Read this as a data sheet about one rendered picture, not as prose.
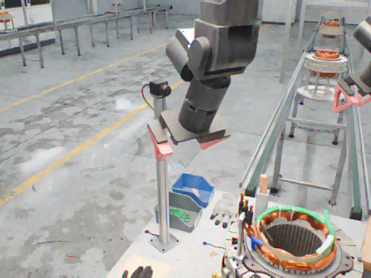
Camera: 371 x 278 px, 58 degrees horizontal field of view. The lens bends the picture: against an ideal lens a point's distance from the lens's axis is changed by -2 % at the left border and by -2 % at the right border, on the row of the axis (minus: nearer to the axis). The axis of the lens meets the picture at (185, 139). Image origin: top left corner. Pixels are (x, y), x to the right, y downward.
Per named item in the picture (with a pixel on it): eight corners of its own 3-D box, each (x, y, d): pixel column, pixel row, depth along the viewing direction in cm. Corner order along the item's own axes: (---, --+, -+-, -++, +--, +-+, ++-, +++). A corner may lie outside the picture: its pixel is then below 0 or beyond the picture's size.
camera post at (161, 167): (170, 241, 128) (166, 95, 104) (163, 245, 126) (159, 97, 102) (165, 238, 130) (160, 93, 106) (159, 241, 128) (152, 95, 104)
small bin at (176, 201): (203, 214, 144) (203, 199, 140) (191, 234, 132) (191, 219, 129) (168, 205, 149) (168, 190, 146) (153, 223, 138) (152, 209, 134)
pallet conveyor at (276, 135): (316, 45, 932) (320, 15, 898) (340, 46, 911) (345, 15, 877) (223, 299, 196) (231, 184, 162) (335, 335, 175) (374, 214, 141)
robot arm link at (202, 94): (208, 86, 48) (241, 80, 50) (186, 54, 51) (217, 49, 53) (194, 119, 53) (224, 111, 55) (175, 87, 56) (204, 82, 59)
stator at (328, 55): (313, 71, 293) (316, 47, 284) (339, 74, 282) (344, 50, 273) (306, 76, 276) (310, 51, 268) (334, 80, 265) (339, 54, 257)
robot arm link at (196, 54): (206, 49, 43) (258, 43, 47) (168, -3, 48) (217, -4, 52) (182, 112, 52) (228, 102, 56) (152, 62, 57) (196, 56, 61)
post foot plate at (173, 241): (181, 242, 128) (181, 241, 128) (163, 254, 123) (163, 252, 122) (166, 230, 134) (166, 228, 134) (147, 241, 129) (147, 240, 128)
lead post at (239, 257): (233, 260, 78) (237, 219, 73) (239, 253, 80) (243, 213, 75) (241, 263, 77) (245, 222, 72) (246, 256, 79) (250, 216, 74)
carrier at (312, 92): (303, 84, 310) (308, 50, 297) (348, 92, 291) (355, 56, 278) (290, 95, 281) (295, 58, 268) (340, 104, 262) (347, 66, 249)
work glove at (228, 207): (222, 192, 158) (223, 188, 157) (247, 197, 154) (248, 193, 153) (205, 223, 138) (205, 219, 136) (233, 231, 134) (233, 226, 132)
